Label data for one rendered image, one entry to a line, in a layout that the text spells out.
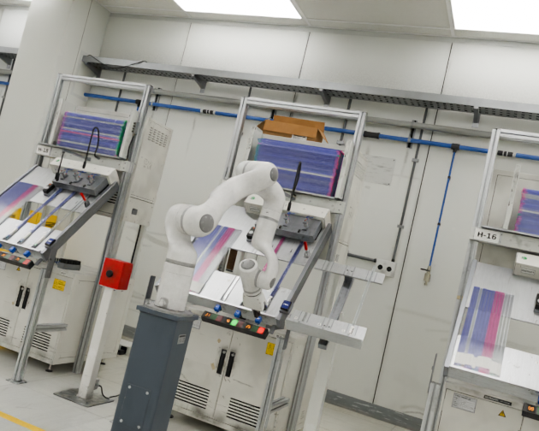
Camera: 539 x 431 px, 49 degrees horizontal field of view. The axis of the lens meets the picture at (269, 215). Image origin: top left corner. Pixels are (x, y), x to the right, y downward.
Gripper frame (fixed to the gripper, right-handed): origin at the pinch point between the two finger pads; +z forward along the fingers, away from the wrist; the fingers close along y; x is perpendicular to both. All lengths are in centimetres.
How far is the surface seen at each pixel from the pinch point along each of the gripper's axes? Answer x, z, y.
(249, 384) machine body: -5, 54, -9
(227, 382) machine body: -8, 56, -22
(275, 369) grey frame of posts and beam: -13.2, 20.6, 12.8
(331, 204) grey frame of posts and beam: 82, -2, 7
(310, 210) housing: 73, -3, -2
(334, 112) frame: 123, -36, -4
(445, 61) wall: 289, 9, 27
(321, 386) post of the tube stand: -8.6, 30.1, 33.3
